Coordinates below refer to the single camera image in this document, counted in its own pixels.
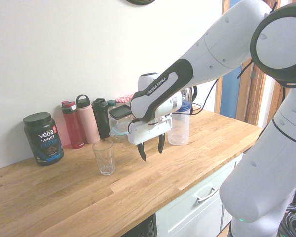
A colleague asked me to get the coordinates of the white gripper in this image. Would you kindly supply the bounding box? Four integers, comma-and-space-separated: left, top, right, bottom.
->
127, 115, 174, 162

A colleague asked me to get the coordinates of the clear plastic pitcher blue lid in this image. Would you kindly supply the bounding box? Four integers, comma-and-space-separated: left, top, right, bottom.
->
167, 99, 191, 146

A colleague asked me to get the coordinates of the pink water bottle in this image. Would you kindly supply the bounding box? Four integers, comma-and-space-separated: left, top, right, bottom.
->
75, 94, 101, 144

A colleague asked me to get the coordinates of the red water bottle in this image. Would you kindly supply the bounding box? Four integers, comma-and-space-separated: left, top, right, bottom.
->
61, 100, 86, 149

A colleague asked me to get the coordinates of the glass food container teal lid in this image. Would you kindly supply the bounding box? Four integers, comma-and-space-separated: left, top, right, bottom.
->
108, 123, 131, 143

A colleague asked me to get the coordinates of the clear drinking glass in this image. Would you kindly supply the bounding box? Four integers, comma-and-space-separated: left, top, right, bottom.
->
92, 139, 117, 176

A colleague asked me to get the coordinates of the square clear container black lid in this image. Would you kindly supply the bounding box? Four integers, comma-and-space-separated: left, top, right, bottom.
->
108, 104, 134, 131

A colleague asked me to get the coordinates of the black shaker bottle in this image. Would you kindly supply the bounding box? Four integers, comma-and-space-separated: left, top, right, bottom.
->
91, 98, 111, 139

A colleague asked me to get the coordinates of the clear jar dark green lid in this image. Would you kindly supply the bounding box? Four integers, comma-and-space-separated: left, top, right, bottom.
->
106, 99, 118, 117

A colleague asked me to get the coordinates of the white cabinet front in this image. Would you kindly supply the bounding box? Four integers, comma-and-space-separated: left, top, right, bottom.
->
154, 153, 245, 237

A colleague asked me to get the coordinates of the black dishwasher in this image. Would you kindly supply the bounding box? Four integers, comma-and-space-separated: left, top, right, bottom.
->
123, 214, 156, 237

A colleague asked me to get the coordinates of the blue door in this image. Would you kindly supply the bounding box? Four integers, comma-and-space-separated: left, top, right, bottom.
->
221, 0, 252, 121

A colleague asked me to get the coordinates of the black protein powder tub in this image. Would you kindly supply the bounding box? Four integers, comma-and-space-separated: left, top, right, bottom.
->
23, 112, 65, 166

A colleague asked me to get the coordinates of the silver drawer handle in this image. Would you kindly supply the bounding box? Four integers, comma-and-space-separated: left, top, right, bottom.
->
194, 186, 219, 203

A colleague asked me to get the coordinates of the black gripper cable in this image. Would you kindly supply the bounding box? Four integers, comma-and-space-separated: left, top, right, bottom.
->
190, 79, 219, 116

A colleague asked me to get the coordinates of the wooden door frame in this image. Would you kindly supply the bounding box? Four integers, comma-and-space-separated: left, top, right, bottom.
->
214, 0, 291, 129

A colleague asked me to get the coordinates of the black wall clock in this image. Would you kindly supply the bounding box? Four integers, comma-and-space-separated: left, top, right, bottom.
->
124, 0, 157, 5

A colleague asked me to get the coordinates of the floor cable bundle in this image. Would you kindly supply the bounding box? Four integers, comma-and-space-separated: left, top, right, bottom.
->
280, 204, 296, 237

